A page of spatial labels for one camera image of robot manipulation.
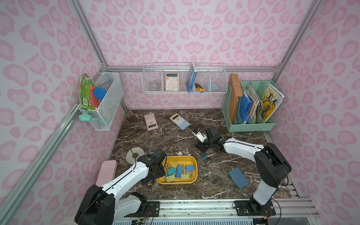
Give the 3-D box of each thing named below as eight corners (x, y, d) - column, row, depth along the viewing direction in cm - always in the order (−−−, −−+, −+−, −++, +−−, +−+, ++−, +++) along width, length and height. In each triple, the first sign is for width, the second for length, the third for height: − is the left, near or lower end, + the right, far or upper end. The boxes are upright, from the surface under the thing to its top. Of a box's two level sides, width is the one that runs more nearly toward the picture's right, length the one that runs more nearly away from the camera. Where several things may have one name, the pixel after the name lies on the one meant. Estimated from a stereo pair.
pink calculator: (148, 131, 108) (147, 129, 107) (144, 116, 118) (143, 115, 116) (159, 128, 110) (158, 126, 109) (154, 114, 120) (153, 112, 118)
